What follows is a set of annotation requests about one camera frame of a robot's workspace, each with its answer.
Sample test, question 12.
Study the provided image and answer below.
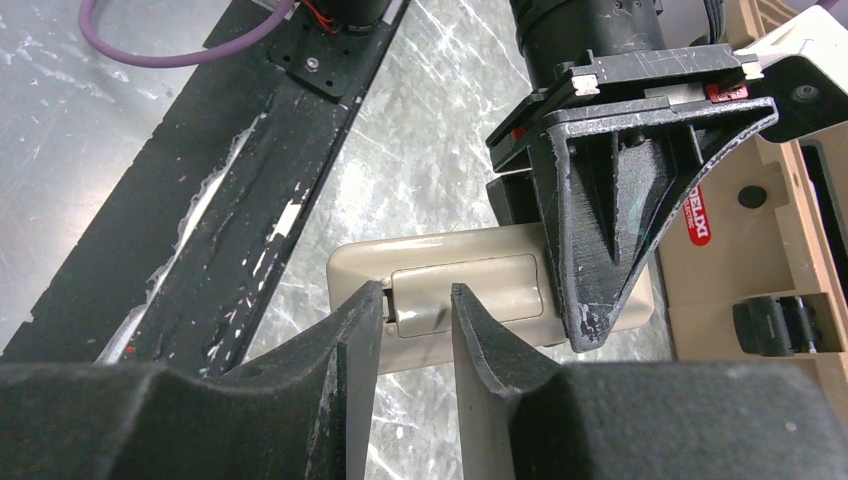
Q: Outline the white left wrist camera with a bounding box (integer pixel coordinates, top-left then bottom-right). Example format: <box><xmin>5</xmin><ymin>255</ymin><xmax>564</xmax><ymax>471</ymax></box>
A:
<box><xmin>741</xmin><ymin>4</ymin><xmax>847</xmax><ymax>143</ymax></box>

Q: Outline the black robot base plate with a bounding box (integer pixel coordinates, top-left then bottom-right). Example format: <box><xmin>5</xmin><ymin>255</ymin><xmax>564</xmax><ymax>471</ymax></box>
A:
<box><xmin>1</xmin><ymin>1</ymin><xmax>407</xmax><ymax>378</ymax></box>

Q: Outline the tan plastic toolbox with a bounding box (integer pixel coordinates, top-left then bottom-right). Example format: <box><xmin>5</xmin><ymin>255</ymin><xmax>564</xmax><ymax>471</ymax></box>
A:
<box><xmin>657</xmin><ymin>0</ymin><xmax>848</xmax><ymax>412</ymax></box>

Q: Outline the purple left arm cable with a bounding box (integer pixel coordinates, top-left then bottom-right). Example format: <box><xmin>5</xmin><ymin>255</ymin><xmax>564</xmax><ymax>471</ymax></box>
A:
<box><xmin>78</xmin><ymin>0</ymin><xmax>296</xmax><ymax>70</ymax></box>

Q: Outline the beige battery compartment cover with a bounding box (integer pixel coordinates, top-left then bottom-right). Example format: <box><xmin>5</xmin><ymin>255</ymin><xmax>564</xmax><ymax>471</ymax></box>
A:
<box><xmin>389</xmin><ymin>252</ymin><xmax>546</xmax><ymax>340</ymax></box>

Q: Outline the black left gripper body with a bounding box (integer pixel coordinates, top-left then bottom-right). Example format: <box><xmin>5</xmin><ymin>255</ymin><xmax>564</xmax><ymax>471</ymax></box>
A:
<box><xmin>487</xmin><ymin>1</ymin><xmax>762</xmax><ymax>226</ymax></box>

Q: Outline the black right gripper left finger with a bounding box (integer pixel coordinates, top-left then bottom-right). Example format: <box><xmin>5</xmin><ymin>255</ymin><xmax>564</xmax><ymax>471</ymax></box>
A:
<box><xmin>1</xmin><ymin>281</ymin><xmax>383</xmax><ymax>479</ymax></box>

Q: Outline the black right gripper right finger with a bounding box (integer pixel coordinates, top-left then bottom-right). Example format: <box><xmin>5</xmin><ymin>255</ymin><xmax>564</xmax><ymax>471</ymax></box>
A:
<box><xmin>451</xmin><ymin>283</ymin><xmax>847</xmax><ymax>479</ymax></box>

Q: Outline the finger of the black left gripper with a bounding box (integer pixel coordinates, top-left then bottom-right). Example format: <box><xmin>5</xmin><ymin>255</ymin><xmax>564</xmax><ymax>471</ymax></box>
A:
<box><xmin>527</xmin><ymin>97</ymin><xmax>778</xmax><ymax>353</ymax></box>

